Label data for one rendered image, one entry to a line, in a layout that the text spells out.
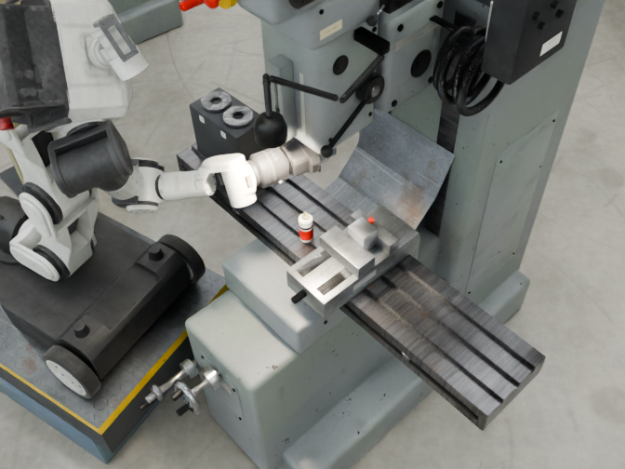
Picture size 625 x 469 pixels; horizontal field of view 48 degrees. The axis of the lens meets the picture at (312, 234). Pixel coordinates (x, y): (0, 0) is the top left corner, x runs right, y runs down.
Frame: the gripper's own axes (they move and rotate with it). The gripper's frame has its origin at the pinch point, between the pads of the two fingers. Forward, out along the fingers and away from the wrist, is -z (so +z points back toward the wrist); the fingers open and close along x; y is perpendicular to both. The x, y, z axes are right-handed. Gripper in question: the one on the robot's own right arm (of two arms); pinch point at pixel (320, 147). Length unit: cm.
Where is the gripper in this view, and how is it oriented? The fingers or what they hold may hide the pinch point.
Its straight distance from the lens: 180.2
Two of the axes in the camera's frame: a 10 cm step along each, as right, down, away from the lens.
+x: -4.8, -6.6, 5.8
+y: 0.1, 6.6, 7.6
